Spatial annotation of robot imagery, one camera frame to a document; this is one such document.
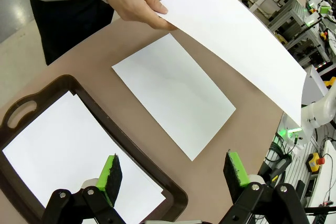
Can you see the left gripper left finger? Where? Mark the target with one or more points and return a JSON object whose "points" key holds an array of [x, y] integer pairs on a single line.
{"points": [[111, 179]]}

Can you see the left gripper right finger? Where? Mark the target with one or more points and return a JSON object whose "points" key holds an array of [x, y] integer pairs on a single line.
{"points": [[233, 176]]}

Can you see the white A4 paper sheet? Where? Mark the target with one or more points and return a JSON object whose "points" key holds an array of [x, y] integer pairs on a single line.
{"points": [[162, 195], [236, 45], [65, 142]]}

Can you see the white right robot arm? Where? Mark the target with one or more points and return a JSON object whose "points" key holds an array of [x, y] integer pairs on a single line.
{"points": [[320, 108]]}

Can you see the person's right hand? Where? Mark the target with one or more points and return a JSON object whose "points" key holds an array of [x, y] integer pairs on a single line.
{"points": [[134, 1]]}

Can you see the yellow emergency stop box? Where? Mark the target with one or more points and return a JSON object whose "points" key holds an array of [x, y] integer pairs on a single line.
{"points": [[313, 162]]}

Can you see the white A4 paper stack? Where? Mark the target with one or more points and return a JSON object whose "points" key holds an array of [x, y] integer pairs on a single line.
{"points": [[173, 95]]}

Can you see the person in grey hoodie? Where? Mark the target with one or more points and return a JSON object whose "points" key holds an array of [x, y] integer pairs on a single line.
{"points": [[68, 30]]}

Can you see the aluminium frame workbench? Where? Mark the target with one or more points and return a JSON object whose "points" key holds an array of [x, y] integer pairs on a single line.
{"points": [[296, 24]]}

